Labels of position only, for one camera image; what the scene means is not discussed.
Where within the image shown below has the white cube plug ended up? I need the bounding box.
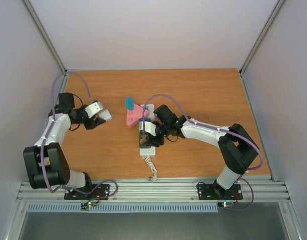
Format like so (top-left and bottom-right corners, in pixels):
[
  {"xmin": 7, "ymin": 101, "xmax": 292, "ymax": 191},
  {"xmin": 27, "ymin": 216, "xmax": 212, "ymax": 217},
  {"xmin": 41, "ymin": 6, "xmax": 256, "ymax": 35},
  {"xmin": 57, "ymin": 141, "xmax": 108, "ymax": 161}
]
[{"xmin": 99, "ymin": 109, "xmax": 113, "ymax": 122}]

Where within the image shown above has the white power strip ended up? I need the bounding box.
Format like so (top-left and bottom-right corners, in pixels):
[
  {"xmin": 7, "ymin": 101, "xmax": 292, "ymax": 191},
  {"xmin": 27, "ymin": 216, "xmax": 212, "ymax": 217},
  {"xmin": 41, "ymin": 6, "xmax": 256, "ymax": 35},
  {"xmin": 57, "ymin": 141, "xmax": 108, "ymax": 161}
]
[{"xmin": 139, "ymin": 104, "xmax": 156, "ymax": 158}]

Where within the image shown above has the teal oval plug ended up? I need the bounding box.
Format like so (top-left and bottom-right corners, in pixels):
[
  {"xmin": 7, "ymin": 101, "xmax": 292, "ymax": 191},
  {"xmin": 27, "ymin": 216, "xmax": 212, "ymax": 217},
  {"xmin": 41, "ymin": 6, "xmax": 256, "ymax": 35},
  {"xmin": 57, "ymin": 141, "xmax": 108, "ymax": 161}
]
[{"xmin": 125, "ymin": 97, "xmax": 135, "ymax": 111}]

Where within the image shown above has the dark green patterned plug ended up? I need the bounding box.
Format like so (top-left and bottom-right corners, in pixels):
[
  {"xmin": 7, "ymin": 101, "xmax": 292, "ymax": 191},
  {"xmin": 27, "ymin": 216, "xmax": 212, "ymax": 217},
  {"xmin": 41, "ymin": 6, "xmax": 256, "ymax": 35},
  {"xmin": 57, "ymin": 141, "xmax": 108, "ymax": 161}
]
[{"xmin": 139, "ymin": 133, "xmax": 152, "ymax": 149}]

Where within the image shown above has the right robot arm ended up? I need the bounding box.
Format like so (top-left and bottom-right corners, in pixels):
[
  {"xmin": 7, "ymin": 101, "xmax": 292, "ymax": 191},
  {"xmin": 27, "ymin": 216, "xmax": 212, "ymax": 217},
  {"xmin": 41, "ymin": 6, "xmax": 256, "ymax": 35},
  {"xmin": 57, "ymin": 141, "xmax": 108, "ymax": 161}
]
[{"xmin": 139, "ymin": 105, "xmax": 259, "ymax": 200}]

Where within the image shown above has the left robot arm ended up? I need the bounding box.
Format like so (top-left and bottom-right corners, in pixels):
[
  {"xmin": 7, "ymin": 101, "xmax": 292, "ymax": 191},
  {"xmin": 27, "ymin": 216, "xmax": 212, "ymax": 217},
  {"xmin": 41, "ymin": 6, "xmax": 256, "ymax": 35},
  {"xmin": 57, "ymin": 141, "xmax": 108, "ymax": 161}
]
[{"xmin": 23, "ymin": 93, "xmax": 112, "ymax": 199}]

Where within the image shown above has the pink triangular socket adapter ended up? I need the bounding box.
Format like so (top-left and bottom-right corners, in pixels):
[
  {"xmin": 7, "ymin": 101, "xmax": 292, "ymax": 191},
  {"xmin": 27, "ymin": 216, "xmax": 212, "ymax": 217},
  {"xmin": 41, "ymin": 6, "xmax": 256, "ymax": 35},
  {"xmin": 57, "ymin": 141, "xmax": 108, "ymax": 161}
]
[{"xmin": 126, "ymin": 104, "xmax": 150, "ymax": 128}]

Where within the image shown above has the blue cube adapter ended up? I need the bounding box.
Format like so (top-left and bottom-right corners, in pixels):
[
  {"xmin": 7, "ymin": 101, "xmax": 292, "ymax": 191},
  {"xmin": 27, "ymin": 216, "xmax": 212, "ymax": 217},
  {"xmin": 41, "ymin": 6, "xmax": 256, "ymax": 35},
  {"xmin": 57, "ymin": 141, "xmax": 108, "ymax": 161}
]
[{"xmin": 139, "ymin": 117, "xmax": 154, "ymax": 123}]

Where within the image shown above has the left small circuit board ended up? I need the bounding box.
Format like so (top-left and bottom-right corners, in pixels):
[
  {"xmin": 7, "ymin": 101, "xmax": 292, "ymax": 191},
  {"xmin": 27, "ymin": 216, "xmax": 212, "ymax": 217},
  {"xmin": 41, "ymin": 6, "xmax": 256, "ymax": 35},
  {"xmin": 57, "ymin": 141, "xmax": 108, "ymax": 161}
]
[{"xmin": 81, "ymin": 202, "xmax": 97, "ymax": 211}]

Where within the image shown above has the small circuit board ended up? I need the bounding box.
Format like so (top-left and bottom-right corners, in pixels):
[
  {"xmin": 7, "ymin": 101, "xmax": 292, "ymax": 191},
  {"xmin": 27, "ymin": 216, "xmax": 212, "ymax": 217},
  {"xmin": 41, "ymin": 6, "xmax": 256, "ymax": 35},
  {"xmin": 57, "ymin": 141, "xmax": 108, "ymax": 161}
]
[
  {"xmin": 81, "ymin": 202, "xmax": 97, "ymax": 211},
  {"xmin": 218, "ymin": 201, "xmax": 237, "ymax": 209}
]

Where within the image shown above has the right small circuit board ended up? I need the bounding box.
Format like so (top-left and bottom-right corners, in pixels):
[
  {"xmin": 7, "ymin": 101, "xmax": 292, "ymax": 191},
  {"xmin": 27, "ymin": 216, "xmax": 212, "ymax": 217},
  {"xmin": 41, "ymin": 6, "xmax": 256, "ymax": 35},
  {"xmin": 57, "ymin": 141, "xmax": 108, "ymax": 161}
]
[{"xmin": 218, "ymin": 201, "xmax": 237, "ymax": 209}]

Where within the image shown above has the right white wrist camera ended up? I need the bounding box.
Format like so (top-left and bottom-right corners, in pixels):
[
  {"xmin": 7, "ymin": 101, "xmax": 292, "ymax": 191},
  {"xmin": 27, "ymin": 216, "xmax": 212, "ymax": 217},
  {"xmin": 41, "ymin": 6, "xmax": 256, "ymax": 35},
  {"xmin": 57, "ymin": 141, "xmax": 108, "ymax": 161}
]
[{"xmin": 138, "ymin": 120, "xmax": 157, "ymax": 137}]

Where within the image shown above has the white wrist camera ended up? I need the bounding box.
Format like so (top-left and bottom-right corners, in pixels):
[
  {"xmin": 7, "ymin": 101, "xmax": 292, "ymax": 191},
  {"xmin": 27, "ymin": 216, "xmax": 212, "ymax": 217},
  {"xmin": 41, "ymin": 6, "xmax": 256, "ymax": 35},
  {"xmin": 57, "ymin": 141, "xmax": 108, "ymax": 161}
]
[
  {"xmin": 138, "ymin": 120, "xmax": 157, "ymax": 137},
  {"xmin": 84, "ymin": 101, "xmax": 104, "ymax": 119}
]

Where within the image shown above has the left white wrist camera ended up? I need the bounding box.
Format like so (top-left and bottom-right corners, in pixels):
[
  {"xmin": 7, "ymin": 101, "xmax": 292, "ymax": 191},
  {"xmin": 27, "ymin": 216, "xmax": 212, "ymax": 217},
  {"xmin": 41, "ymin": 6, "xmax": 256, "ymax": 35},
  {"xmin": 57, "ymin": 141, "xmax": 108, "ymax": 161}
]
[{"xmin": 84, "ymin": 101, "xmax": 104, "ymax": 119}]

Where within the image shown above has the white coiled power cord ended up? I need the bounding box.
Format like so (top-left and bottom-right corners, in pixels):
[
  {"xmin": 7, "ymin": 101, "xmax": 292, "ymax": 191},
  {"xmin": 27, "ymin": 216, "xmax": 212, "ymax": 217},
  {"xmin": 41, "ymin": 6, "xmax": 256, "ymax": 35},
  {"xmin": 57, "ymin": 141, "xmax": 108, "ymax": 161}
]
[{"xmin": 142, "ymin": 155, "xmax": 159, "ymax": 184}]

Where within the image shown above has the aluminium front rail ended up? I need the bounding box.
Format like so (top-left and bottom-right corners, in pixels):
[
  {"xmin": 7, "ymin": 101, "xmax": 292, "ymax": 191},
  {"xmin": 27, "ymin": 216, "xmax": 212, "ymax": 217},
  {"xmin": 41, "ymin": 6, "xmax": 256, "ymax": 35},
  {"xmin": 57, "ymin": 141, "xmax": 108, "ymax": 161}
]
[{"xmin": 16, "ymin": 175, "xmax": 291, "ymax": 203}]

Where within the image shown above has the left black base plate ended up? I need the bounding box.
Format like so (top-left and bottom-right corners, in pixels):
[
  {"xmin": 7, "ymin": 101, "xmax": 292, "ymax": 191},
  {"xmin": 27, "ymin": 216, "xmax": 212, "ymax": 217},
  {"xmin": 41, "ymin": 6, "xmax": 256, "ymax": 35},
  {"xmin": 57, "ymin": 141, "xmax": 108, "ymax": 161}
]
[{"xmin": 64, "ymin": 184, "xmax": 111, "ymax": 201}]

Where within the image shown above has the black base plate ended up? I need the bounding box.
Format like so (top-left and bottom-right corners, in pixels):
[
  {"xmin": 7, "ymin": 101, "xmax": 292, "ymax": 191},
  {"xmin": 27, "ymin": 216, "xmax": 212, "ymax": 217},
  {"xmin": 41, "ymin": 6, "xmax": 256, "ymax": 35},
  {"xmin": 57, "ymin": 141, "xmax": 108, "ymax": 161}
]
[
  {"xmin": 196, "ymin": 182, "xmax": 244, "ymax": 201},
  {"xmin": 64, "ymin": 184, "xmax": 111, "ymax": 201}
]

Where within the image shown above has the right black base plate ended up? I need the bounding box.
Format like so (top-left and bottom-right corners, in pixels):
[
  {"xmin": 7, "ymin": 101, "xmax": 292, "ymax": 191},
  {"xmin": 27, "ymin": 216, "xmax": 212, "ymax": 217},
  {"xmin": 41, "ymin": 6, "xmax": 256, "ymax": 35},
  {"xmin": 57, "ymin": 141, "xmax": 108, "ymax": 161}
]
[{"xmin": 196, "ymin": 182, "xmax": 244, "ymax": 201}]

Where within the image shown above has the blue slotted cable duct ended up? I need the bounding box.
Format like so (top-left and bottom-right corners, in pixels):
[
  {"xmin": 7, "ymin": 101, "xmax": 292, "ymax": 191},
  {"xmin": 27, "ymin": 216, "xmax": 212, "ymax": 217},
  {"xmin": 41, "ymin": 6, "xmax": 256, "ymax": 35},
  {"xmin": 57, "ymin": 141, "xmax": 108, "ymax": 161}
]
[{"xmin": 27, "ymin": 202, "xmax": 219, "ymax": 214}]

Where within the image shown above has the left aluminium frame post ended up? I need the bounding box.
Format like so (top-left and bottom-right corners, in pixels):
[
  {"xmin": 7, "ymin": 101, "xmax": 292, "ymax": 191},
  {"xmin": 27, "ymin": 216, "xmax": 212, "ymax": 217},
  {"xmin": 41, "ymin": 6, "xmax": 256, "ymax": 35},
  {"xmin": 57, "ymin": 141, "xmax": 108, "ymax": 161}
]
[{"xmin": 21, "ymin": 0, "xmax": 67, "ymax": 73}]

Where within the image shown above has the aluminium frame post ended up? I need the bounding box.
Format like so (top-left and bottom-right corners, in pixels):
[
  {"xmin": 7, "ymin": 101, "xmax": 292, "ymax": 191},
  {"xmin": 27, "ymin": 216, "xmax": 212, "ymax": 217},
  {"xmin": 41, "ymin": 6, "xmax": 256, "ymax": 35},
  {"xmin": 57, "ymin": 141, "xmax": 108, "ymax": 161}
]
[
  {"xmin": 239, "ymin": 0, "xmax": 287, "ymax": 78},
  {"xmin": 21, "ymin": 0, "xmax": 67, "ymax": 73}
]

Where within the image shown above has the right aluminium frame post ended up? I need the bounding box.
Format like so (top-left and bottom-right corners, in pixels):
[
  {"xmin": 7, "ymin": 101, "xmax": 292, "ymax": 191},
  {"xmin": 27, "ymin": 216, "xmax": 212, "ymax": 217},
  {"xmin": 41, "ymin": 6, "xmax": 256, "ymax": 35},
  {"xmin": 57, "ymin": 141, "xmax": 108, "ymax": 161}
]
[{"xmin": 239, "ymin": 0, "xmax": 287, "ymax": 78}]

